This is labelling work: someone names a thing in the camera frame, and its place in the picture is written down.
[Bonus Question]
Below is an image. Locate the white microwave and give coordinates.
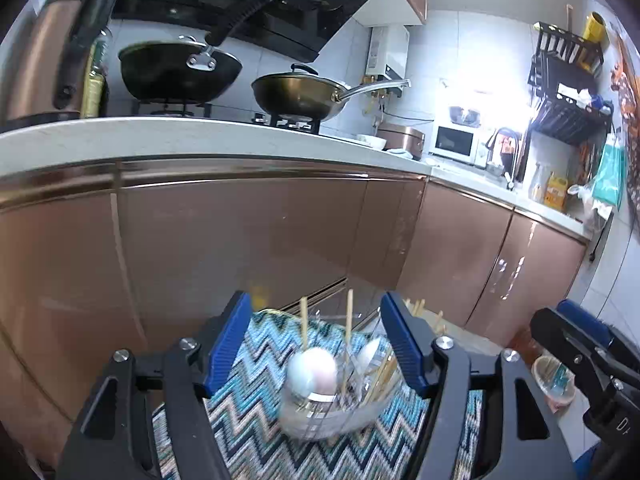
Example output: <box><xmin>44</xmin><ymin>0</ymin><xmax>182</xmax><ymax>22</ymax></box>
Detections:
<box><xmin>431</xmin><ymin>124</ymin><xmax>481</xmax><ymax>165</ymax></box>

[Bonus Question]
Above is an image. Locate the copper thermos jug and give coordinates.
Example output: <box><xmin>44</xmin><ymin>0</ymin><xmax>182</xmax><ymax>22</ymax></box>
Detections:
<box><xmin>0</xmin><ymin>0</ymin><xmax>137</xmax><ymax>132</ymax></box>

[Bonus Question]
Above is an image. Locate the copper kitchen cabinet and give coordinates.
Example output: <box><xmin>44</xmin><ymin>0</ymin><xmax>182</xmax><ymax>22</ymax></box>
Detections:
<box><xmin>0</xmin><ymin>157</ymin><xmax>589</xmax><ymax>463</ymax></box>

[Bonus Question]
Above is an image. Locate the electric kettle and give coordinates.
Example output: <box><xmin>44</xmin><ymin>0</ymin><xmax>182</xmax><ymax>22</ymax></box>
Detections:
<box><xmin>483</xmin><ymin>127</ymin><xmax>524</xmax><ymax>174</ymax></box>

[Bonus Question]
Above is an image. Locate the copper rice cooker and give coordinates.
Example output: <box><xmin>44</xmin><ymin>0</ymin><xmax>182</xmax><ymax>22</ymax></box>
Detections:
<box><xmin>377</xmin><ymin>124</ymin><xmax>427</xmax><ymax>159</ymax></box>

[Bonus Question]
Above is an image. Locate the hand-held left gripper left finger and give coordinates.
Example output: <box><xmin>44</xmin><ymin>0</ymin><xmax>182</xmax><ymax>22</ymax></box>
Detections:
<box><xmin>55</xmin><ymin>291</ymin><xmax>253</xmax><ymax>480</ymax></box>

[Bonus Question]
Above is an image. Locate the clear plastic utensil holder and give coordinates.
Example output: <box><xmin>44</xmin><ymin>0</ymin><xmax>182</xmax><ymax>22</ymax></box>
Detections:
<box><xmin>277</xmin><ymin>310</ymin><xmax>406</xmax><ymax>441</ymax></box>

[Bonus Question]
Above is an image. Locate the brown patterned wall hanging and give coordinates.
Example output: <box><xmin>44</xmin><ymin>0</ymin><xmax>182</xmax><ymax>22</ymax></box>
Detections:
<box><xmin>609</xmin><ymin>35</ymin><xmax>640</xmax><ymax>137</ymax></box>

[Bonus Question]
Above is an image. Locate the white kitchen countertop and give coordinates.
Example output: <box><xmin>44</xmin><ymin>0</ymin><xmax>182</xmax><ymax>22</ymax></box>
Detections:
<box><xmin>0</xmin><ymin>115</ymin><xmax>593</xmax><ymax>242</ymax></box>

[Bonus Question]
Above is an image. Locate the teal hanging bag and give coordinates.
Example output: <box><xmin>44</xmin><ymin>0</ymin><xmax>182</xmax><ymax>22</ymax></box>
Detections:
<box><xmin>592</xmin><ymin>141</ymin><xmax>627</xmax><ymax>212</ymax></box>

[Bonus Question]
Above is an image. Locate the white plastic bag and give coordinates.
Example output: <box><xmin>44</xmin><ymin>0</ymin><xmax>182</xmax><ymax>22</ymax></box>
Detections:
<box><xmin>567</xmin><ymin>184</ymin><xmax>614</xmax><ymax>234</ymax></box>

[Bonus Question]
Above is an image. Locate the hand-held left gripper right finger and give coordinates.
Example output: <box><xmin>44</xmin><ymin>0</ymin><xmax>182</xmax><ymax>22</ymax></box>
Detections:
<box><xmin>381</xmin><ymin>291</ymin><xmax>576</xmax><ymax>480</ymax></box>

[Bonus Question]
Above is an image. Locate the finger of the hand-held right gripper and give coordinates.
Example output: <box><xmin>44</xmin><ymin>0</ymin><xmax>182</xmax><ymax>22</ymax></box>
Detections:
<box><xmin>530</xmin><ymin>307</ymin><xmax>601</xmax><ymax>380</ymax></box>
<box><xmin>557</xmin><ymin>299</ymin><xmax>621</xmax><ymax>347</ymax></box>

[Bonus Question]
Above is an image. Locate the black dish rack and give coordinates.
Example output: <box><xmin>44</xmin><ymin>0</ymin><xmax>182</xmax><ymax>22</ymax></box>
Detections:
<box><xmin>527</xmin><ymin>21</ymin><xmax>614</xmax><ymax>147</ymax></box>

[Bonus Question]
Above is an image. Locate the steel wok with lid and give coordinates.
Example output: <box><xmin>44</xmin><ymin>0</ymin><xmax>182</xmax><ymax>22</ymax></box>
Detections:
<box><xmin>251</xmin><ymin>63</ymin><xmax>412</xmax><ymax>122</ymax></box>

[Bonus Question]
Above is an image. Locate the light blue ceramic spoon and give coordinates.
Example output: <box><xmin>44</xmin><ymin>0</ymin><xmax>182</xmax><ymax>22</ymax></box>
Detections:
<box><xmin>286</xmin><ymin>352</ymin><xmax>310</xmax><ymax>395</ymax></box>

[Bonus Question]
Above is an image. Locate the white water heater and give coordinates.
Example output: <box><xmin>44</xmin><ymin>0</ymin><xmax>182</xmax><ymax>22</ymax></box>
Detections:
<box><xmin>365</xmin><ymin>25</ymin><xmax>411</xmax><ymax>82</ymax></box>

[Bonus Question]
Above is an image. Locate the black range hood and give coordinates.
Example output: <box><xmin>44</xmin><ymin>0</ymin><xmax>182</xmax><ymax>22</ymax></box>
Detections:
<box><xmin>112</xmin><ymin>0</ymin><xmax>397</xmax><ymax>63</ymax></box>

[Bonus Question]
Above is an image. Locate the gas stove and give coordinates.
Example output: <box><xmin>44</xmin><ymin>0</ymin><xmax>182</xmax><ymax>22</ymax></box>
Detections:
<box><xmin>132</xmin><ymin>100</ymin><xmax>362</xmax><ymax>137</ymax></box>

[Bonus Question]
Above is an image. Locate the black wok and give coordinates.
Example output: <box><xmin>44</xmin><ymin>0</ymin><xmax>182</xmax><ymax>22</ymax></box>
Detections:
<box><xmin>118</xmin><ymin>0</ymin><xmax>277</xmax><ymax>104</ymax></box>

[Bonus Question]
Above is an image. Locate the clear spray bottle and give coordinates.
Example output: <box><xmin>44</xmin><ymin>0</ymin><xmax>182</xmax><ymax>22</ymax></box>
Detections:
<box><xmin>529</xmin><ymin>162</ymin><xmax>549</xmax><ymax>202</ymax></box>

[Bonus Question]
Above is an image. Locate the zigzag woven mat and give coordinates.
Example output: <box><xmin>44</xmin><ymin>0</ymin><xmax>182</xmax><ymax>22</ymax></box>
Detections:
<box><xmin>150</xmin><ymin>307</ymin><xmax>486</xmax><ymax>480</ymax></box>

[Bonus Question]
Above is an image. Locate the yellow canister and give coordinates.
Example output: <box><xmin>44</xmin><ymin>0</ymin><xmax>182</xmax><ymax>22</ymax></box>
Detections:
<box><xmin>585</xmin><ymin>11</ymin><xmax>609</xmax><ymax>44</ymax></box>

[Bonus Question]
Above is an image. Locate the yellow oil bottle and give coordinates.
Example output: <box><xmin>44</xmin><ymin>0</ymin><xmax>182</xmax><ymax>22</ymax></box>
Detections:
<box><xmin>82</xmin><ymin>30</ymin><xmax>111</xmax><ymax>119</ymax></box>
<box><xmin>544</xmin><ymin>172</ymin><xmax>571</xmax><ymax>211</ymax></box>

